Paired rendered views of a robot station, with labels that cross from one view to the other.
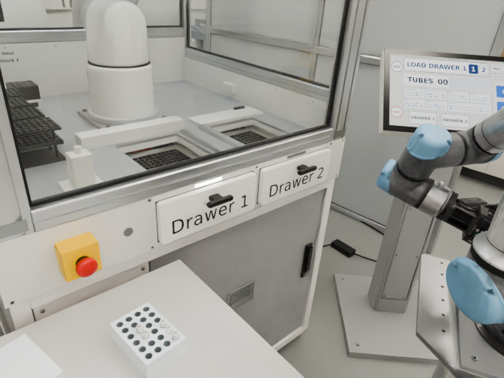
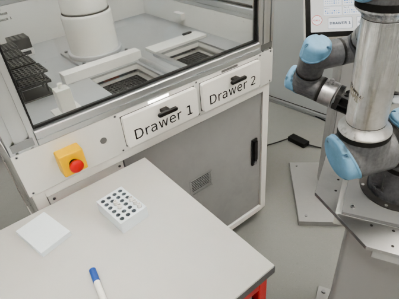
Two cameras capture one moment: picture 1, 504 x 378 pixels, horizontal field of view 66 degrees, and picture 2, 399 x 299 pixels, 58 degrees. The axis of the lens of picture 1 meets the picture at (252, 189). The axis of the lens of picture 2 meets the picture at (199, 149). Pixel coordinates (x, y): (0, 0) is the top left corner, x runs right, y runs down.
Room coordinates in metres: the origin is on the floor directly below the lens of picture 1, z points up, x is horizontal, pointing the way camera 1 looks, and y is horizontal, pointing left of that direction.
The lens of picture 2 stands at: (-0.17, -0.15, 1.48)
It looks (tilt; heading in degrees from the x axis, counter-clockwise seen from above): 36 degrees down; 8
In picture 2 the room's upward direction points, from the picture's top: 6 degrees counter-clockwise
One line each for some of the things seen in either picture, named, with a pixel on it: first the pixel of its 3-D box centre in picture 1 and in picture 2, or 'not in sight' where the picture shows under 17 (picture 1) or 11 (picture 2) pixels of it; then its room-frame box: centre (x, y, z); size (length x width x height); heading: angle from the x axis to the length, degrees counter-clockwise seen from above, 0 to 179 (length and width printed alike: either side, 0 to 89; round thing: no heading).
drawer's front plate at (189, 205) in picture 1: (210, 205); (162, 115); (0.85, 0.10, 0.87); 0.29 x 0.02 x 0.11; 133
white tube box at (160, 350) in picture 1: (148, 337); (122, 209); (0.51, 0.17, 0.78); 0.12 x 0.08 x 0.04; 48
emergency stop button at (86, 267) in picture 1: (85, 265); (75, 165); (0.59, 0.31, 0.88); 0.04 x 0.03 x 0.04; 133
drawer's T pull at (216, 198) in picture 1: (217, 199); (165, 110); (0.83, 0.08, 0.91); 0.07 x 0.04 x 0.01; 133
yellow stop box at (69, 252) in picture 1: (79, 257); (71, 160); (0.61, 0.33, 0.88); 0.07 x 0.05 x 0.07; 133
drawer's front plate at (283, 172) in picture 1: (296, 175); (231, 85); (1.06, -0.13, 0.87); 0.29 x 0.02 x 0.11; 133
